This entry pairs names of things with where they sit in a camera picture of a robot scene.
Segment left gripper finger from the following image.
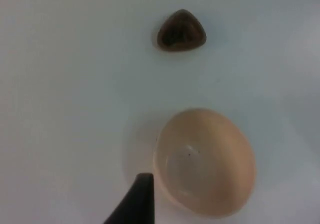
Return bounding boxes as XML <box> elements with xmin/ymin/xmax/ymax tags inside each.
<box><xmin>103</xmin><ymin>173</ymin><xmax>156</xmax><ymax>224</ymax></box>

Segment pale wooden bowl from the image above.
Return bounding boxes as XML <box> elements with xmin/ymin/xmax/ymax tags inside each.
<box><xmin>152</xmin><ymin>108</ymin><xmax>257</xmax><ymax>219</ymax></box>

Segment coffee beans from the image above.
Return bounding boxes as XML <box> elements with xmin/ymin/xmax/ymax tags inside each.
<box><xmin>161</xmin><ymin>25</ymin><xmax>189</xmax><ymax>47</ymax></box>

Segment dark wooden cup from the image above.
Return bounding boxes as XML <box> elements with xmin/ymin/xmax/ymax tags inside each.
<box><xmin>156</xmin><ymin>8</ymin><xmax>208</xmax><ymax>53</ymax></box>

